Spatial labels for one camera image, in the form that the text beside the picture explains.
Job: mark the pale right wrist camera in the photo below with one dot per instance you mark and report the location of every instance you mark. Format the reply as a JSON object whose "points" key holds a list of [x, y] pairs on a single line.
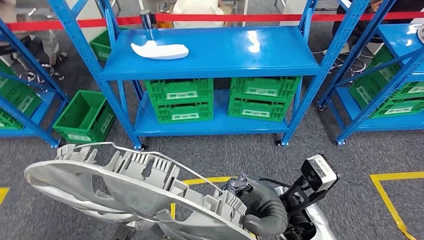
{"points": [[319, 170]]}

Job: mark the silver plastic wheel hubcap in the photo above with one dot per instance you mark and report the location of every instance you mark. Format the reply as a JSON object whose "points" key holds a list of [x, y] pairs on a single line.
{"points": [[132, 195]]}

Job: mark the red barrier belt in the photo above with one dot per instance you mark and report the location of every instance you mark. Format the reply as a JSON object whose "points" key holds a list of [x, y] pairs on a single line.
{"points": [[82, 23]]}

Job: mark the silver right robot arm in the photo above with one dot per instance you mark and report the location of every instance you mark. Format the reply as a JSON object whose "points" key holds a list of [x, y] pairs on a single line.
{"points": [[318, 218]]}

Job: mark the white plastic mirror cover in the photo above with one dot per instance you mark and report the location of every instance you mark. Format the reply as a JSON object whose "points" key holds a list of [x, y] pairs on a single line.
{"points": [[159, 52]]}

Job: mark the open green plastic crate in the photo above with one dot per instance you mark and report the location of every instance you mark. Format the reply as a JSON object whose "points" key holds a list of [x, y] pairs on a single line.
{"points": [[81, 114], [101, 44]]}

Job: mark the chrome swivel chair base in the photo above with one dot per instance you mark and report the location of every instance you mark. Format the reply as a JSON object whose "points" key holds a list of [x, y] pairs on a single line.
{"points": [[359, 68], [33, 78]]}

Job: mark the robot left foot plate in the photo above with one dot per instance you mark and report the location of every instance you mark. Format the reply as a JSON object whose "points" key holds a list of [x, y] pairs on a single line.
{"points": [[121, 233]]}

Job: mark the white cabinet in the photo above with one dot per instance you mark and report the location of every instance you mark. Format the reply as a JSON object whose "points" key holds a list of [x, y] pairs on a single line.
{"points": [[89, 10]]}

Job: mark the blue metal shelf rack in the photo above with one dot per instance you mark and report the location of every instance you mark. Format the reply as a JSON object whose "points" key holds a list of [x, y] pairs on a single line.
{"points": [[381, 122], [43, 109], [215, 59]]}

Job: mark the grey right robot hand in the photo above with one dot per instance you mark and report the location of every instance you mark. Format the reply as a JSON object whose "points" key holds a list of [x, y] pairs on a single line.
{"points": [[265, 208]]}

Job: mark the white desk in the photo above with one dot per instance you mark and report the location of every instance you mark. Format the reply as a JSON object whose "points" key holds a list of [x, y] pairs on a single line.
{"points": [[291, 10]]}

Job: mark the orange bag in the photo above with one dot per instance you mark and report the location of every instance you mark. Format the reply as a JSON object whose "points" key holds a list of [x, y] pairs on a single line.
{"points": [[164, 24]]}

